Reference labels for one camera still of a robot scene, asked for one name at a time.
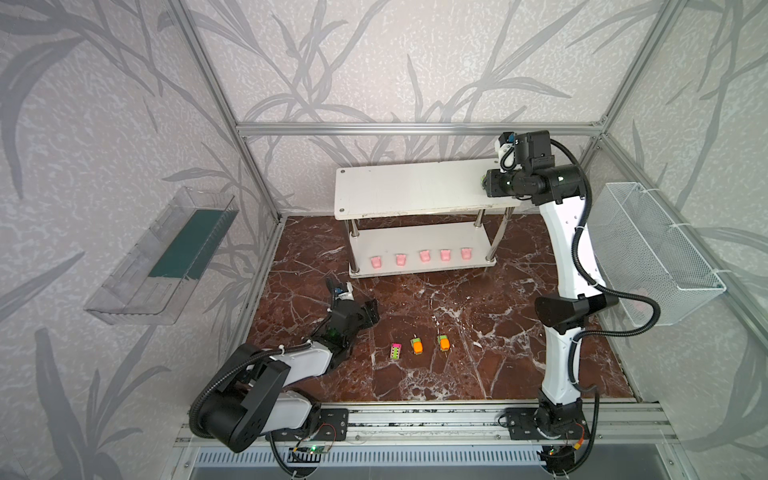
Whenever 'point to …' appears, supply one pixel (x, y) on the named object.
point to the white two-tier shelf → (420, 217)
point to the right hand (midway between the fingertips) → (492, 171)
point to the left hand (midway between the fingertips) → (372, 295)
